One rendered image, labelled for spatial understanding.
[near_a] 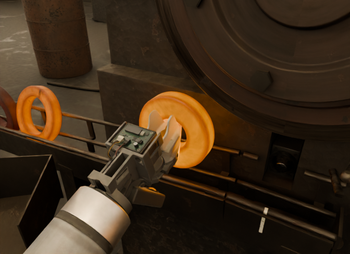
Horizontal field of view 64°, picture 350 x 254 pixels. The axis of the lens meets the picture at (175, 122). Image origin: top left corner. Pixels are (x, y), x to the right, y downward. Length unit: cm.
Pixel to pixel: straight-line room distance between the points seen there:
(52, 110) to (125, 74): 29
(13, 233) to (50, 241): 35
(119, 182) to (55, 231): 10
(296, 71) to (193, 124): 23
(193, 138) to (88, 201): 22
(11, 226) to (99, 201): 39
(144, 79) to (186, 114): 20
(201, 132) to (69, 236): 27
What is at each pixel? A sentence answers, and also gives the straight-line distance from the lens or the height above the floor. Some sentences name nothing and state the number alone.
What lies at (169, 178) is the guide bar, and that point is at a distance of 63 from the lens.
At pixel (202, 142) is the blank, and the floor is 83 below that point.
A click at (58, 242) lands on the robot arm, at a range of 39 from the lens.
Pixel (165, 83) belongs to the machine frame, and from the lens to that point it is 64.
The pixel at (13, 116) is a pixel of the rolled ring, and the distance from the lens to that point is 105.
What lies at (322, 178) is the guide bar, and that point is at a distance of 60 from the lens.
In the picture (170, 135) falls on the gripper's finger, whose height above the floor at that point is 85.
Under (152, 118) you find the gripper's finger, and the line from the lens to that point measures 50.
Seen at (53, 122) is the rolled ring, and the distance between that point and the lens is 91.
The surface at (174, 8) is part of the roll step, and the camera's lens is 45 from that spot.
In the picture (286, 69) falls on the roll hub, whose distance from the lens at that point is 34.
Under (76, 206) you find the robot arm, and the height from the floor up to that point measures 84.
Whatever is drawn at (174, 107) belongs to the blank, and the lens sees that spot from 51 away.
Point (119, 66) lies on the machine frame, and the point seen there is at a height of 87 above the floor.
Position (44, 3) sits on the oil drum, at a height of 75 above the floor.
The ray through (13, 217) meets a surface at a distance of 78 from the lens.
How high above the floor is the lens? 112
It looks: 30 degrees down
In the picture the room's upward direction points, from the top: straight up
